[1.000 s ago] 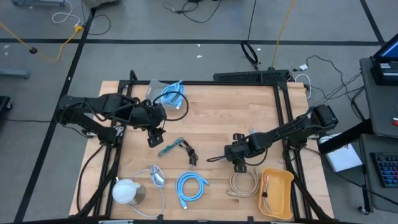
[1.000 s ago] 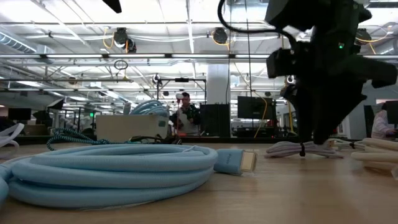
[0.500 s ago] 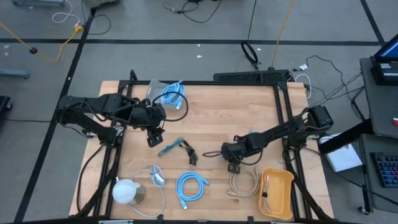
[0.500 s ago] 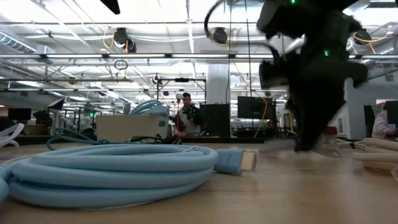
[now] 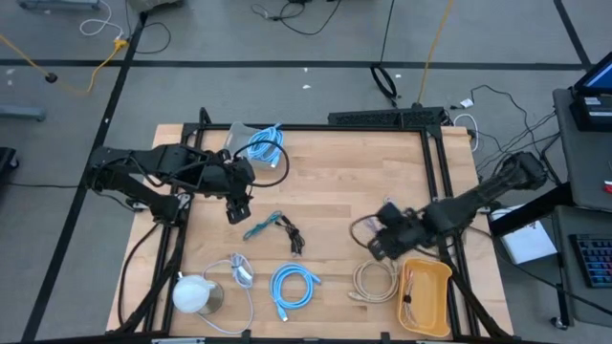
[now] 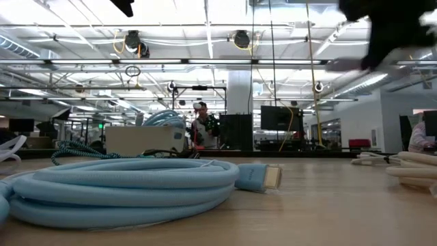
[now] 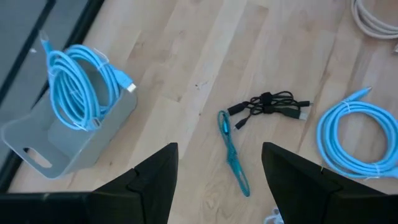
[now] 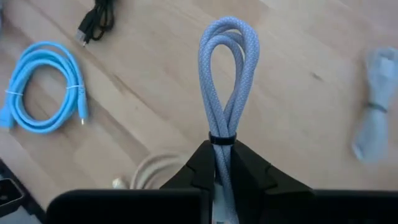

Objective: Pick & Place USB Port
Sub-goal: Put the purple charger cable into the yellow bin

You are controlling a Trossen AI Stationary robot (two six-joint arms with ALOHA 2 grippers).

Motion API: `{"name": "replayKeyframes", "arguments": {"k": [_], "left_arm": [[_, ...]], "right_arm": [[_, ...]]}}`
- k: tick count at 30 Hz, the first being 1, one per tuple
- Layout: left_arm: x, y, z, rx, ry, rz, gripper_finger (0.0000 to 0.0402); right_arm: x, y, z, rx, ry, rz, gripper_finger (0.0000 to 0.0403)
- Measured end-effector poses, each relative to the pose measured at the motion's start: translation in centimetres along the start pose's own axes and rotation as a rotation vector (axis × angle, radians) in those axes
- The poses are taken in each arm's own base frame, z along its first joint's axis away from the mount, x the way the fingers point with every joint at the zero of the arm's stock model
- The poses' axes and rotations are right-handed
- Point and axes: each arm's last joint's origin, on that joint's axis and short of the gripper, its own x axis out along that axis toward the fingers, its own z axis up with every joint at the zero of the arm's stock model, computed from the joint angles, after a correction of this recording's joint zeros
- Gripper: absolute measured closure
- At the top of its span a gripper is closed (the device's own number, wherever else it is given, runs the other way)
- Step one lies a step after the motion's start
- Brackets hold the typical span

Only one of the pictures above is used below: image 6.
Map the long ceiling light bar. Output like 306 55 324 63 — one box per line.
0 58 437 66

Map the black wall television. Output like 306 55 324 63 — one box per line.
260 105 304 133

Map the teal black braided cable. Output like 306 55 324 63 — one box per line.
51 139 146 167

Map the black ceiling cord reel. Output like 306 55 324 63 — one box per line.
124 29 151 59
233 29 252 50

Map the light blue cable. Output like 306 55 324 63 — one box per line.
0 157 283 230
142 109 187 130

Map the pink braided cable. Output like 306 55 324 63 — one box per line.
351 152 402 167

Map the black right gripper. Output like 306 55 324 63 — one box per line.
337 0 437 72

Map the black bundled usb cable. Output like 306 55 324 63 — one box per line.
139 147 201 160

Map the red box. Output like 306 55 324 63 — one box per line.
348 138 371 150

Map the black desk monitor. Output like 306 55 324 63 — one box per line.
8 118 35 133

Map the black aluminium table frame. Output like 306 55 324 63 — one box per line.
15 149 397 160

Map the white plastic storage bin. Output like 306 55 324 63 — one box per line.
104 125 187 157

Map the white braided cable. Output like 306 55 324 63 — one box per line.
385 151 437 200

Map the white building column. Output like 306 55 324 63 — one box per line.
227 70 254 115

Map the white charger with cable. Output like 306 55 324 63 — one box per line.
0 135 27 176

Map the black tall cabinet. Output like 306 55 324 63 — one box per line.
218 113 254 152

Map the yellow hanging cord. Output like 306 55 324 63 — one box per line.
305 0 327 150

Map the black camera rig frame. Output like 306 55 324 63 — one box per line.
171 85 228 113

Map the person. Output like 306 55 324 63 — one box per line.
189 101 221 150
408 111 437 154

